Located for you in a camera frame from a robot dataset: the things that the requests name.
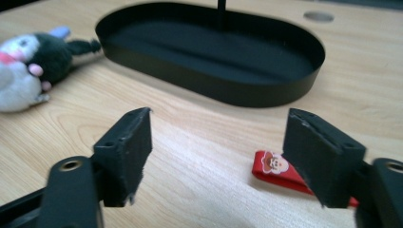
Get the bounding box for grey round desk grommet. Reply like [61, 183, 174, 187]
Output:
[303, 10, 336, 24]

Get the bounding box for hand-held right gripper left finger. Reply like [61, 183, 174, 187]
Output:
[93, 106, 154, 208]

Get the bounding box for dark object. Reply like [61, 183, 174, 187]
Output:
[0, 26, 103, 114]

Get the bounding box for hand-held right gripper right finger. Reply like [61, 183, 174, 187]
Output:
[282, 107, 368, 209]

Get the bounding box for red packet with cartoon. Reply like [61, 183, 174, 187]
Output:
[251, 150, 360, 209]

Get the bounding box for black oval tray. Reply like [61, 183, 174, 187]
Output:
[94, 2, 327, 108]

